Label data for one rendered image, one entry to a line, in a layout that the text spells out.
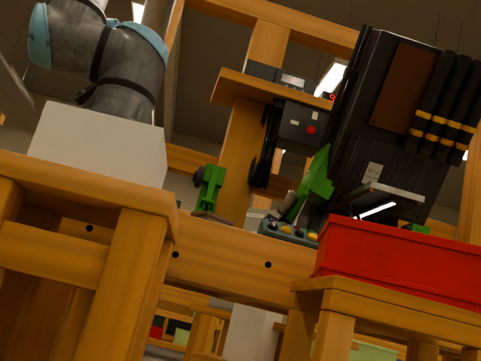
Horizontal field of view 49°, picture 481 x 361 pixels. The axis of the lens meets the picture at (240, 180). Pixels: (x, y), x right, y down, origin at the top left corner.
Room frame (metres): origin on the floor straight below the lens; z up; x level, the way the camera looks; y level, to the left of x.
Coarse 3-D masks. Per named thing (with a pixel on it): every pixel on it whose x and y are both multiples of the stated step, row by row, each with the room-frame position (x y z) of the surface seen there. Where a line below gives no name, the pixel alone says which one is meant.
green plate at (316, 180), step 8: (328, 144) 1.49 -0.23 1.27; (320, 152) 1.54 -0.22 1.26; (328, 152) 1.50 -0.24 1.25; (320, 160) 1.49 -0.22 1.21; (328, 160) 1.50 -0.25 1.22; (312, 168) 1.53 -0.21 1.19; (320, 168) 1.50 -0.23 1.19; (304, 176) 1.59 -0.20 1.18; (312, 176) 1.49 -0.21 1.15; (320, 176) 1.50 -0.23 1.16; (304, 184) 1.52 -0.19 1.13; (312, 184) 1.50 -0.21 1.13; (320, 184) 1.50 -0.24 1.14; (328, 184) 1.51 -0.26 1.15; (296, 192) 1.58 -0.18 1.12; (312, 192) 1.51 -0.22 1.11; (320, 192) 1.50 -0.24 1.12; (328, 192) 1.51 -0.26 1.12; (312, 200) 1.57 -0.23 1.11; (320, 200) 1.54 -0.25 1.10; (328, 200) 1.51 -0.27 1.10
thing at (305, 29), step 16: (192, 0) 1.82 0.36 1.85; (208, 0) 1.80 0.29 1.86; (224, 0) 1.81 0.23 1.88; (240, 0) 1.82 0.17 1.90; (256, 0) 1.82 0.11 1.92; (224, 16) 1.88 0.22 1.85; (240, 16) 1.85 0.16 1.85; (256, 16) 1.83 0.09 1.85; (272, 16) 1.83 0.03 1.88; (288, 16) 1.84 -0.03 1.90; (304, 16) 1.85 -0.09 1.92; (304, 32) 1.85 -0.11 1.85; (320, 32) 1.86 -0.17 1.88; (336, 32) 1.87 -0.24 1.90; (352, 32) 1.88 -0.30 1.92; (320, 48) 1.93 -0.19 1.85; (336, 48) 1.90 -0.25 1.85; (352, 48) 1.88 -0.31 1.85
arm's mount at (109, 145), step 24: (48, 120) 0.84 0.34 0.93; (72, 120) 0.84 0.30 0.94; (96, 120) 0.84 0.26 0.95; (120, 120) 0.84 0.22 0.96; (48, 144) 0.84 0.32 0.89; (72, 144) 0.84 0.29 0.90; (96, 144) 0.84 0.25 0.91; (120, 144) 0.84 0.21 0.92; (144, 144) 0.84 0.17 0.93; (96, 168) 0.84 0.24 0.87; (120, 168) 0.84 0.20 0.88; (144, 168) 0.84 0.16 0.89
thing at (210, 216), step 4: (192, 212) 1.31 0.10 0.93; (196, 212) 1.29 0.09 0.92; (200, 212) 1.28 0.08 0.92; (204, 212) 1.27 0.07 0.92; (208, 212) 1.26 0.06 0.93; (196, 216) 1.30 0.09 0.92; (200, 216) 1.28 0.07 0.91; (204, 216) 1.26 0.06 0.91; (208, 216) 1.27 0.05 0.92; (212, 216) 1.27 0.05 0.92; (216, 216) 1.28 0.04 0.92; (220, 216) 1.29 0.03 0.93; (208, 220) 1.26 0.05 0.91; (212, 220) 1.27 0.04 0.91; (216, 220) 1.28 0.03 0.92; (220, 220) 1.29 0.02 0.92; (224, 220) 1.29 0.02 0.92; (228, 220) 1.30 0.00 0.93; (224, 224) 1.29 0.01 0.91; (228, 224) 1.31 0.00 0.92; (232, 224) 1.31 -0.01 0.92
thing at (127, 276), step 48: (0, 192) 0.79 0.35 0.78; (0, 240) 0.81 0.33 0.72; (48, 240) 0.81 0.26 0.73; (144, 240) 0.80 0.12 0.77; (0, 288) 1.03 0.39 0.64; (96, 288) 0.81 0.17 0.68; (144, 288) 0.80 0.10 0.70; (0, 336) 1.03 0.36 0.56; (96, 336) 0.80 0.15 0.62; (144, 336) 1.04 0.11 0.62
